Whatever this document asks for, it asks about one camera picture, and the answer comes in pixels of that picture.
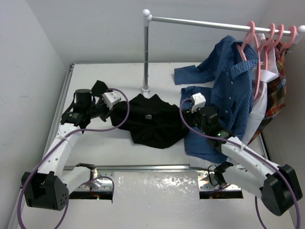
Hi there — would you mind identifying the pink hanger holding blue shirt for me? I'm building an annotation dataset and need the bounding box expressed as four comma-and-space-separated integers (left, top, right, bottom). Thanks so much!
236, 21, 257, 62

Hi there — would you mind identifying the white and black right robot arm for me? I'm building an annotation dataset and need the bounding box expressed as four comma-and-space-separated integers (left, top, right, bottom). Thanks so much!
181, 106, 303, 216

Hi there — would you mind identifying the white shirt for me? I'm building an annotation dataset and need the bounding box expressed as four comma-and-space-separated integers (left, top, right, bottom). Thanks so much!
189, 33, 279, 169

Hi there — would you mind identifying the white front cover board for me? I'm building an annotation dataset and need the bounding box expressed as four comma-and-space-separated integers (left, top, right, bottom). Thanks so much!
14, 169, 298, 229

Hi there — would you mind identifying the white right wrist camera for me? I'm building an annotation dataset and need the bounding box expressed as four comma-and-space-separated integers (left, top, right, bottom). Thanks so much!
191, 93, 206, 113

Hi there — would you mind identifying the blue checkered shirt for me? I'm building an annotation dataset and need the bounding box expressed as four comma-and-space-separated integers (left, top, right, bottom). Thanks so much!
173, 35, 260, 164

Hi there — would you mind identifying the black shirt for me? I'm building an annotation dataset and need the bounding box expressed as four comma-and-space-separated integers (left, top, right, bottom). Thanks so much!
91, 80, 189, 149

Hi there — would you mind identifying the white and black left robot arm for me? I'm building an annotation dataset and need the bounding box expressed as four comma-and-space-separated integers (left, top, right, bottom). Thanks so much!
21, 89, 121, 211

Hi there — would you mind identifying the red plaid shirt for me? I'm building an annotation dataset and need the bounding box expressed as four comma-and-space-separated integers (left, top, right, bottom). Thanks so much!
250, 42, 286, 143

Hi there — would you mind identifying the silver and white clothes rack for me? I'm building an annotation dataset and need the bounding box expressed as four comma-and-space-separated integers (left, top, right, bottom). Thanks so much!
141, 9, 305, 94

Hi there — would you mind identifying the pink hanger holding white shirt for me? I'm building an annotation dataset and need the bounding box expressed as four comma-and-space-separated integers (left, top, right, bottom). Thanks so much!
254, 33, 278, 103

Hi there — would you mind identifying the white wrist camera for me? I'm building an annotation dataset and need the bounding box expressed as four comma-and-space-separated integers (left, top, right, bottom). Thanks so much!
102, 91, 121, 110
191, 93, 206, 113

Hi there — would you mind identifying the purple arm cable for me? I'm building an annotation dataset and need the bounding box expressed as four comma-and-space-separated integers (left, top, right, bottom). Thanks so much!
17, 88, 131, 229
179, 97, 302, 229

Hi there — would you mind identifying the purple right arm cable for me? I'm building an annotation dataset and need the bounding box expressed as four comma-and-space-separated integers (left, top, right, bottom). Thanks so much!
179, 97, 302, 229

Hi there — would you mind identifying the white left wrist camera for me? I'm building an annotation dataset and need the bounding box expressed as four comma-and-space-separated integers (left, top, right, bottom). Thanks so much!
102, 91, 121, 110

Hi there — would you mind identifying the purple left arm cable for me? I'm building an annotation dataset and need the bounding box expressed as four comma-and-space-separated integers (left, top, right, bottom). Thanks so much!
17, 88, 131, 229

